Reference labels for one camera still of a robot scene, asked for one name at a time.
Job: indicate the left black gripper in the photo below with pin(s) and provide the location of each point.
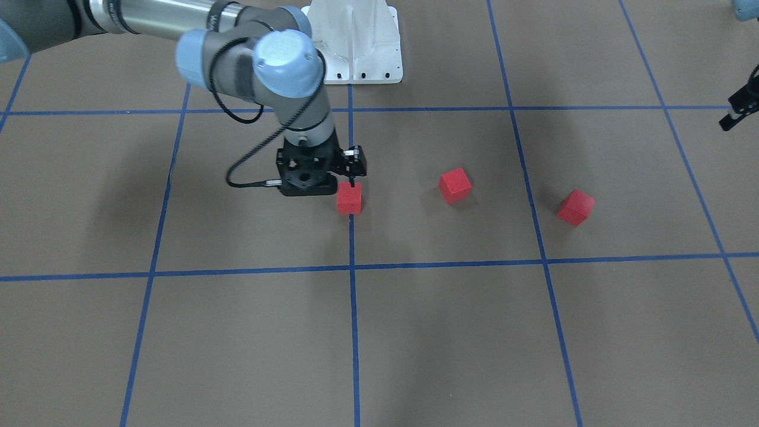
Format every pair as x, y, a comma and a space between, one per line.
741, 104

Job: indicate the red block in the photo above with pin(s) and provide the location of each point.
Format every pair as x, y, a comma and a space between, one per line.
576, 207
349, 198
454, 185

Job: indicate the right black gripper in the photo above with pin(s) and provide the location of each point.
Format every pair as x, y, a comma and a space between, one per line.
353, 162

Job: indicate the white camera post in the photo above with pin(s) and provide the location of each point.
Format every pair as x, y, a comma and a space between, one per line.
360, 41

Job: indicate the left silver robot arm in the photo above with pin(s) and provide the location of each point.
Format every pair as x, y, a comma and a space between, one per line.
745, 11

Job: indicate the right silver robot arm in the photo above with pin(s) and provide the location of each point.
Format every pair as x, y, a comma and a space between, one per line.
247, 57

